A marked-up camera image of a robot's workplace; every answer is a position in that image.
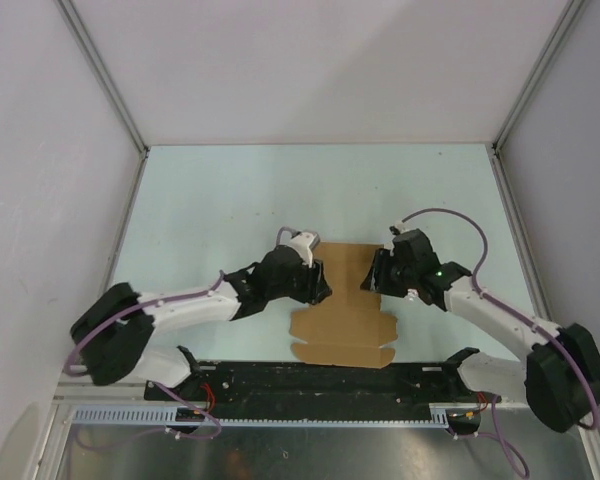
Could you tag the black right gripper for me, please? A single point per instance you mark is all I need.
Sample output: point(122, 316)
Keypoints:
point(377, 279)

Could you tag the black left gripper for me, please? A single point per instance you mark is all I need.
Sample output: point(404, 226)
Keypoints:
point(316, 288)

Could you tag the brown cardboard box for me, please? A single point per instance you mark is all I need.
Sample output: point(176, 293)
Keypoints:
point(347, 329)

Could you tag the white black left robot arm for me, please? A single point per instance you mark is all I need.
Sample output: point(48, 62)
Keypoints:
point(115, 337)

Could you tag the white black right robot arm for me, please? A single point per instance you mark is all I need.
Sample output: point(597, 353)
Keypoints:
point(556, 370)

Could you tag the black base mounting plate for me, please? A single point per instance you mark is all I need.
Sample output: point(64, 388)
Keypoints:
point(232, 381)

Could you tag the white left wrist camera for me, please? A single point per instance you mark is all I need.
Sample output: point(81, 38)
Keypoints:
point(303, 243)

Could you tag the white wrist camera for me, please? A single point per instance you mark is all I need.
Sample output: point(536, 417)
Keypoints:
point(398, 228)
point(303, 243)

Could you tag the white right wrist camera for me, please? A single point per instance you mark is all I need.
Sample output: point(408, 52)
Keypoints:
point(398, 228)

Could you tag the grey slotted cable duct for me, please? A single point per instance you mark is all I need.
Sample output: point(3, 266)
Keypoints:
point(172, 415)

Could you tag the left aluminium frame post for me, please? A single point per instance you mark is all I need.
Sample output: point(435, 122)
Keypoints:
point(82, 37)

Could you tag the aluminium frame post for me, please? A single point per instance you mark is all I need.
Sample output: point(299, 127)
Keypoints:
point(556, 41)
point(82, 37)

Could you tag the right aluminium frame post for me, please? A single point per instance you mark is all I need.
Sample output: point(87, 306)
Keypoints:
point(556, 41)

